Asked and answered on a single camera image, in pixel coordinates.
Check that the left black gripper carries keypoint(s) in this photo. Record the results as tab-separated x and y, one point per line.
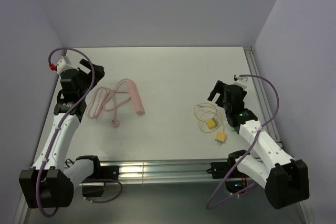
89	76

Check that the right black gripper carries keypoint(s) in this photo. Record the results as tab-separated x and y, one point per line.
219	88

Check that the yellow plug with cable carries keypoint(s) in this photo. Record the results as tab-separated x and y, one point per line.
220	138

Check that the pink power strip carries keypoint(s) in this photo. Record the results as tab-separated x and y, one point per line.
135	97

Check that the yellow plug adapter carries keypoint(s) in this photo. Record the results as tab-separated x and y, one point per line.
211	123

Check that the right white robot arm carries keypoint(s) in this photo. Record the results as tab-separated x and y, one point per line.
284	179

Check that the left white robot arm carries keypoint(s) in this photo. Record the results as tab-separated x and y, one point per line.
47	183

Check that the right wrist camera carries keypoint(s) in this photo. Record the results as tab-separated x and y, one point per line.
241	81

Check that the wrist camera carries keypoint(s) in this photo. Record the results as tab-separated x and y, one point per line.
241	81
63	64

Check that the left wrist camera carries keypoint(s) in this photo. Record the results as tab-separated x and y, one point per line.
63	64

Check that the aluminium side rail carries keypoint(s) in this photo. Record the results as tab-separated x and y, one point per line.
261	96

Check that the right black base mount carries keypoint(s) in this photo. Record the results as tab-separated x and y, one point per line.
236	181

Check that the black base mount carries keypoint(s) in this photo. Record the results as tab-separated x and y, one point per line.
236	181
94	186

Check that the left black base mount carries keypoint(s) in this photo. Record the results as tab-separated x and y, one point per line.
94	186

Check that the aluminium front rail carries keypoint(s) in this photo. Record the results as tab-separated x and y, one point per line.
163	172

